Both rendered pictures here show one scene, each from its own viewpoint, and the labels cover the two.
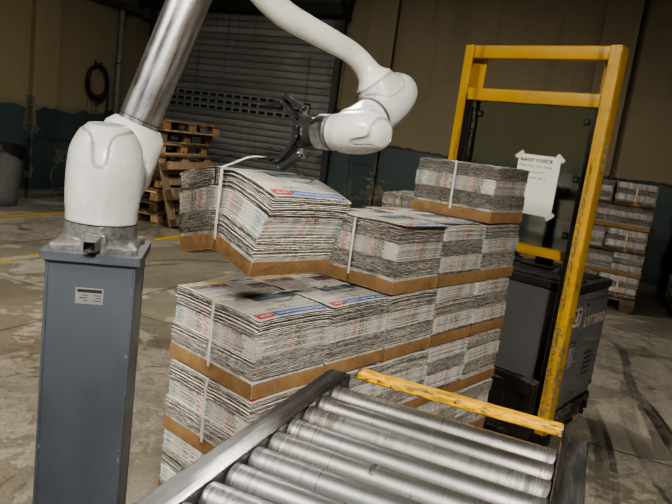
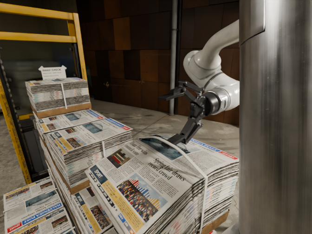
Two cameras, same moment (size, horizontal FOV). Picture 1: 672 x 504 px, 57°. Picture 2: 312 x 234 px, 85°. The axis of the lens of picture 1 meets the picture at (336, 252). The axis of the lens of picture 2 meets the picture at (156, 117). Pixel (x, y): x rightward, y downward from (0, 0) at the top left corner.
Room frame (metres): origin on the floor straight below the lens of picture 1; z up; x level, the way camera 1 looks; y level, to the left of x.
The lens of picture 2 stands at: (1.71, 0.68, 1.48)
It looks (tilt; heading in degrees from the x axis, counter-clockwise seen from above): 20 degrees down; 278
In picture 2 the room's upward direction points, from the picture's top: straight up
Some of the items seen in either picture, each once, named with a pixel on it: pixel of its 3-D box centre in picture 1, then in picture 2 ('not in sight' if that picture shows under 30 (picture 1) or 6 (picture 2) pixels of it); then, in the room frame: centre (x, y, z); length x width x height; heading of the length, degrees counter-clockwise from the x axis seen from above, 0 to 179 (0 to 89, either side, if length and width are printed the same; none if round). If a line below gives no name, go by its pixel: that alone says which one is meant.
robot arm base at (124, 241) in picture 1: (99, 234); not in sight; (1.37, 0.53, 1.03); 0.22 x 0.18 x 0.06; 12
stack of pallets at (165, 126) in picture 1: (162, 168); not in sight; (8.43, 2.47, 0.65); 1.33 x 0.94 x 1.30; 162
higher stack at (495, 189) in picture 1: (449, 310); (70, 153); (2.67, -0.53, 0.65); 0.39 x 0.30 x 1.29; 50
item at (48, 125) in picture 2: (421, 215); (71, 119); (2.45, -0.31, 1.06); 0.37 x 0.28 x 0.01; 49
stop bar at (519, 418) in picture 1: (455, 400); not in sight; (1.23, -0.29, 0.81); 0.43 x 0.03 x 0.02; 68
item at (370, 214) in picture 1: (384, 216); (93, 131); (2.20, -0.15, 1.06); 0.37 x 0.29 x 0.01; 51
